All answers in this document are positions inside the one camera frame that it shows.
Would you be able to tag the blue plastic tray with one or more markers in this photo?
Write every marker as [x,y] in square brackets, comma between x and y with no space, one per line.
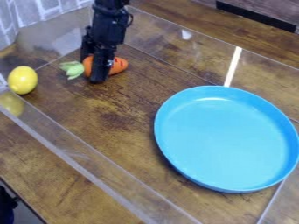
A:
[226,139]

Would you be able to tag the grey patterned curtain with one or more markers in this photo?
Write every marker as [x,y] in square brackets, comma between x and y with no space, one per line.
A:
[20,13]

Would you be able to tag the orange toy carrot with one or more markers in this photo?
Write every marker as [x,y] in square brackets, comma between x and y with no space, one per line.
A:
[74,69]

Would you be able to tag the dark baseboard strip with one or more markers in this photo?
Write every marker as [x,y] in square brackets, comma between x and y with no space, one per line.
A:
[256,16]

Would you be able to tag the yellow toy lemon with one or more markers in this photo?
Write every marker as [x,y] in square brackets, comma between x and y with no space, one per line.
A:
[22,80]

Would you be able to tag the clear acrylic enclosure wall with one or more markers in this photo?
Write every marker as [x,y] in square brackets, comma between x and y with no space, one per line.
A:
[77,151]

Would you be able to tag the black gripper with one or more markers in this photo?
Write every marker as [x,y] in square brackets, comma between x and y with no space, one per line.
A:
[109,22]

